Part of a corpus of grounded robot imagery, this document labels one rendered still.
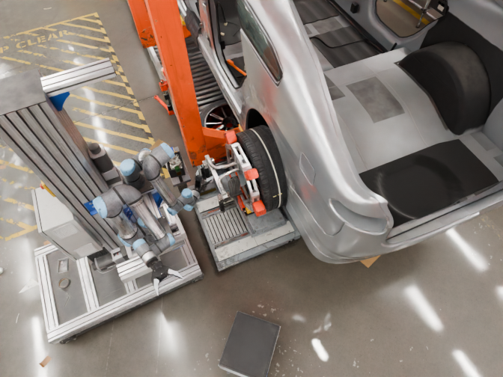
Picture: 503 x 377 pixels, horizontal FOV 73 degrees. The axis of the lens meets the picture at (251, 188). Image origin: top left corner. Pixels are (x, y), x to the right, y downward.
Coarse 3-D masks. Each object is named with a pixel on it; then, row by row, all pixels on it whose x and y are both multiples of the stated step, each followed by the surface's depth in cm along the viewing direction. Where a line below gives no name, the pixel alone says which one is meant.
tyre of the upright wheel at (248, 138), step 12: (240, 132) 257; (252, 132) 252; (264, 132) 249; (252, 144) 242; (276, 144) 242; (252, 156) 238; (264, 156) 238; (276, 156) 239; (264, 168) 238; (276, 168) 240; (264, 180) 238; (276, 180) 240; (264, 192) 242; (276, 192) 246; (264, 204) 252; (276, 204) 257
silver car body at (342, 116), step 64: (192, 0) 385; (256, 0) 215; (320, 0) 411; (448, 0) 275; (256, 64) 218; (320, 64) 323; (384, 64) 310; (448, 64) 261; (320, 128) 178; (384, 128) 273; (448, 128) 280; (320, 192) 187; (384, 192) 256; (448, 192) 255; (320, 256) 232
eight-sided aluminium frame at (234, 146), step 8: (232, 144) 250; (232, 152) 277; (240, 152) 247; (232, 160) 286; (240, 160) 242; (232, 168) 288; (248, 168) 239; (248, 184) 241; (256, 184) 243; (256, 192) 244; (248, 200) 282; (256, 200) 254; (248, 208) 273
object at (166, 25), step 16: (144, 0) 197; (160, 0) 188; (176, 0) 191; (160, 16) 194; (176, 16) 198; (160, 32) 202; (176, 32) 206; (160, 48) 210; (176, 48) 214; (176, 64) 223; (176, 80) 232; (192, 80) 238; (176, 96) 243; (192, 96) 249; (176, 112) 269; (192, 112) 261; (192, 128) 274; (192, 144) 289; (192, 160) 304
